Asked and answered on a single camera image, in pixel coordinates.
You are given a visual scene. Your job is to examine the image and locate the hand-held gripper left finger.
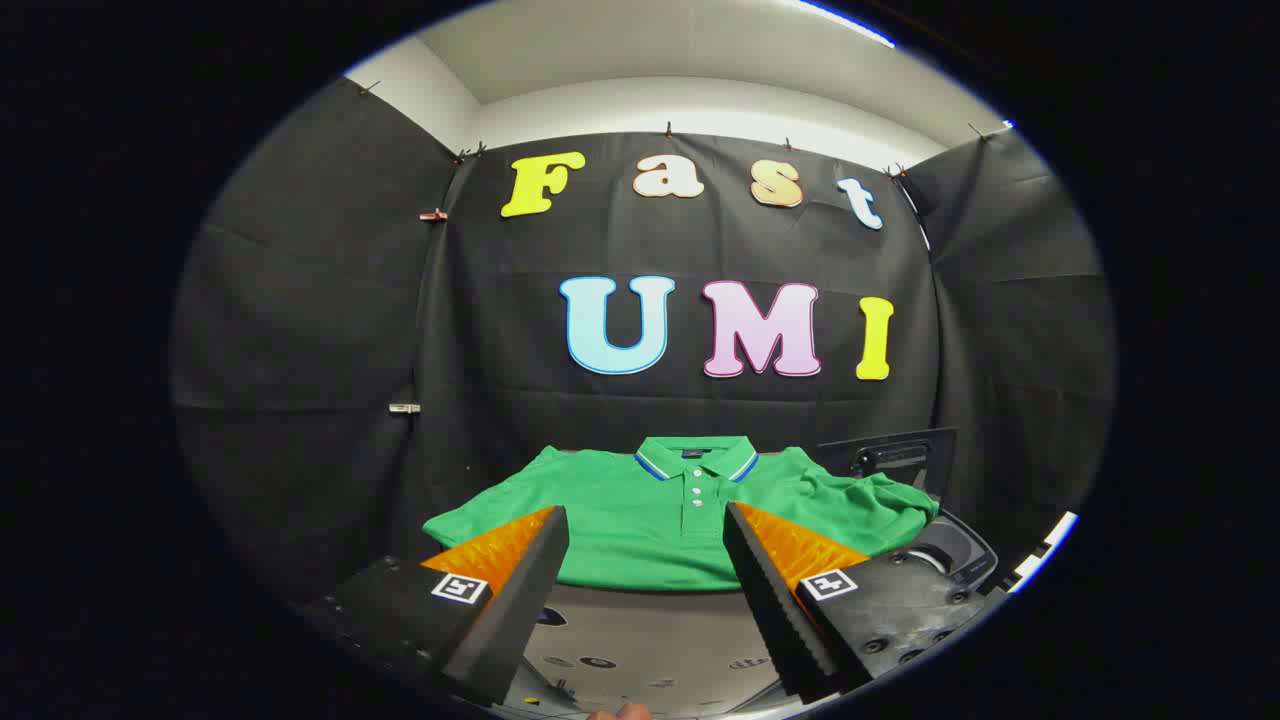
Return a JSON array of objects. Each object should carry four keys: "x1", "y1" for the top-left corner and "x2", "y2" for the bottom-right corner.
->
[{"x1": 298, "y1": 505, "x2": 570, "y2": 707}]

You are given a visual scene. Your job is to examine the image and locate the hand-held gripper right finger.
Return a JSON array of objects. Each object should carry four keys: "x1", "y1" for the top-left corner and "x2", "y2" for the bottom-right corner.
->
[{"x1": 723, "y1": 502, "x2": 1007, "y2": 698}]

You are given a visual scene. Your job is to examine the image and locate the green polo shirt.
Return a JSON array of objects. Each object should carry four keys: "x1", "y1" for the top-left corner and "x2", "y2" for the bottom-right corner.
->
[{"x1": 422, "y1": 435, "x2": 941, "y2": 593}]

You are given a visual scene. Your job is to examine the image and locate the grey washing machine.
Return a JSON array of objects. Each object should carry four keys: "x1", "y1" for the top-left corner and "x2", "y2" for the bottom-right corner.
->
[{"x1": 880, "y1": 505, "x2": 1001, "y2": 593}]

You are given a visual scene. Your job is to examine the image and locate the white black patterned sheet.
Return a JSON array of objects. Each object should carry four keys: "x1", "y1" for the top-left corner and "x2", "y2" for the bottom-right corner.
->
[{"x1": 1003, "y1": 511, "x2": 1081, "y2": 597}]

